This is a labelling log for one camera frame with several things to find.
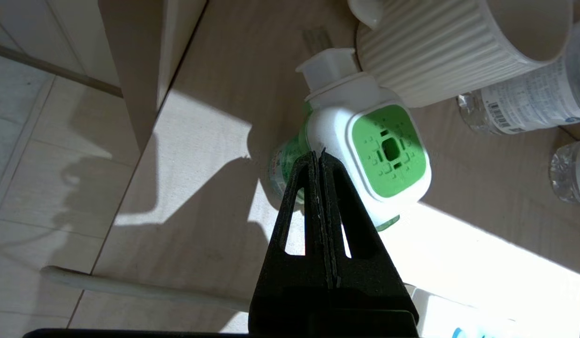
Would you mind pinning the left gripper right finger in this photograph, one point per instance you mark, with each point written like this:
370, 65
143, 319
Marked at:
365, 286

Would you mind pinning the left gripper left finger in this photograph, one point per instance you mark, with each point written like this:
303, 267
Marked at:
313, 281

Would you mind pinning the white green mosquito repellent device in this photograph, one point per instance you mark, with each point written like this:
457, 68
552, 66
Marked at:
365, 141

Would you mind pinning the clear plastic water bottle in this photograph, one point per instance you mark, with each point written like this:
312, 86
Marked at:
534, 101
574, 173

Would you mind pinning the white ribbed ceramic mug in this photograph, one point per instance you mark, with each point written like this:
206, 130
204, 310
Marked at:
440, 42

